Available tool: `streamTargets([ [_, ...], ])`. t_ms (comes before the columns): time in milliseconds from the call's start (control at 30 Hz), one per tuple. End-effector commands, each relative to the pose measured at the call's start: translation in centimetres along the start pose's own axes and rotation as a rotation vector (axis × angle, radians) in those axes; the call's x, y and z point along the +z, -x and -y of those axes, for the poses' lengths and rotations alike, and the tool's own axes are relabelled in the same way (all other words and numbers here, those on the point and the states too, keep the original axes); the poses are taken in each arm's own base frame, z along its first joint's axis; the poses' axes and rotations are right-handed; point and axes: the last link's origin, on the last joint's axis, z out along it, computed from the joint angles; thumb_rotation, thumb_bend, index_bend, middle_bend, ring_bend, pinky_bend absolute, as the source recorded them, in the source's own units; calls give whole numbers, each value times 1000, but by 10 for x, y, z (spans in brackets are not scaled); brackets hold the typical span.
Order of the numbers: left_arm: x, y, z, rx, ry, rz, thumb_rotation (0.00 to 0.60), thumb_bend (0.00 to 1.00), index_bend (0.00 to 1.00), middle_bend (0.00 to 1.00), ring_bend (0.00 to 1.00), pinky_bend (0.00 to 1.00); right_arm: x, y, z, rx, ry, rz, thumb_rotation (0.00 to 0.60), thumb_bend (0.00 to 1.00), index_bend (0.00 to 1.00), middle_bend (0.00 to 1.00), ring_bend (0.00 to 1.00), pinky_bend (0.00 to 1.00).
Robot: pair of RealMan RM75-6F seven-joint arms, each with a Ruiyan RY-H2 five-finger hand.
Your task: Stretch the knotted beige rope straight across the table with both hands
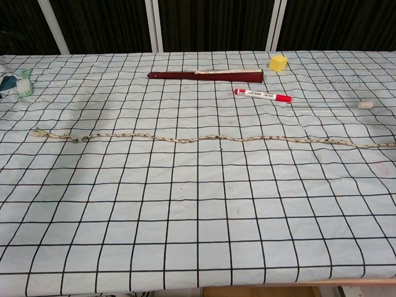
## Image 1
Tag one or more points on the white black grid tablecloth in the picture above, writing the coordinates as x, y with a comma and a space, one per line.
198, 201

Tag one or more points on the dark red folded fan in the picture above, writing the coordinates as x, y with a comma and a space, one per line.
216, 77

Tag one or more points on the red and white marker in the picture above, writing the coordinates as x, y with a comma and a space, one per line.
263, 95

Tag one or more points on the yellow foam cube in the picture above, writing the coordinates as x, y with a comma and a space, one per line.
277, 63

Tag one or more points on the small white cylinder cap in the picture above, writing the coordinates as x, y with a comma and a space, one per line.
365, 105

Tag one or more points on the green white brush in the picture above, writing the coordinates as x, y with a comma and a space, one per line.
25, 84

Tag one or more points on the dark teal cloth piece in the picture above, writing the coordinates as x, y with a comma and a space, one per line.
7, 83

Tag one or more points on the wooden table edge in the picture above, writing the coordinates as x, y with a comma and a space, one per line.
352, 281

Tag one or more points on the white upright frame post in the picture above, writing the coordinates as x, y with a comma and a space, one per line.
156, 24

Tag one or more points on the white slanted frame post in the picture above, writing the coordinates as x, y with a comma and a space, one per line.
277, 24
53, 26

